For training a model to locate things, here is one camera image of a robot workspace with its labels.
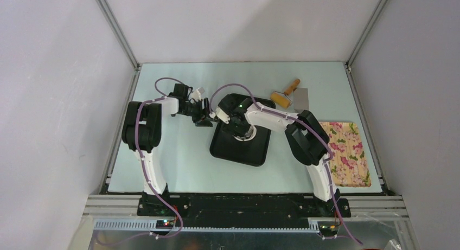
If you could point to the small round metal cup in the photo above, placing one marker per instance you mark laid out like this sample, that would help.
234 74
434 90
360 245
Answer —
246 137

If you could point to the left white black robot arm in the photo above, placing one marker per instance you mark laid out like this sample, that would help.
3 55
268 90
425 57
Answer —
142 128

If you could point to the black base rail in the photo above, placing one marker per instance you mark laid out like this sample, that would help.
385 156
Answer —
240 211

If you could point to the aluminium frame with cable duct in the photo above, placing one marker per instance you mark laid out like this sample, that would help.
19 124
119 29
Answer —
120 211

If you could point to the metal spatula with red handle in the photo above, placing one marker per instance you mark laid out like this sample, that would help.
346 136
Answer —
301 99

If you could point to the wooden dough roller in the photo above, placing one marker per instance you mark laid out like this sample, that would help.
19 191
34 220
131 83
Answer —
283 98

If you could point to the black baking tray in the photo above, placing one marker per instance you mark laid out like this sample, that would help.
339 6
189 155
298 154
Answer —
252 152

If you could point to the white dough ball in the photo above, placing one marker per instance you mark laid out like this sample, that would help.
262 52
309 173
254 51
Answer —
252 128

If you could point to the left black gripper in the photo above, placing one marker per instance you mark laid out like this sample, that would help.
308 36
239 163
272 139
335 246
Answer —
202 114

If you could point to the floral cloth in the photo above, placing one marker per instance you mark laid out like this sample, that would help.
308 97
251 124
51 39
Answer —
349 167

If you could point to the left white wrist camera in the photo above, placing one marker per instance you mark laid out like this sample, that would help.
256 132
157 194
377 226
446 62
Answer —
197 95

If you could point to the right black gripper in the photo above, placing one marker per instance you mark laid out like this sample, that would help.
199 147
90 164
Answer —
241 133

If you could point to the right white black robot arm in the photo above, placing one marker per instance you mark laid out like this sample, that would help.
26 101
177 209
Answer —
307 139

